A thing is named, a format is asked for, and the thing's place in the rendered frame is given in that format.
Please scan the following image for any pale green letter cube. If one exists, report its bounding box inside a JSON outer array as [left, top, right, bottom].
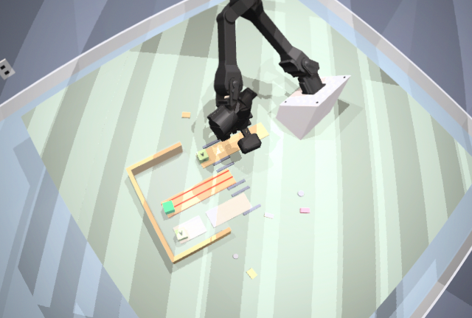
[[196, 149, 209, 164]]

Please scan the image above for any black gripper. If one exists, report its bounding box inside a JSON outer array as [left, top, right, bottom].
[[235, 113, 262, 154]]

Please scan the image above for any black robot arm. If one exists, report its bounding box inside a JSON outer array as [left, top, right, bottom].
[[207, 0, 327, 142]]

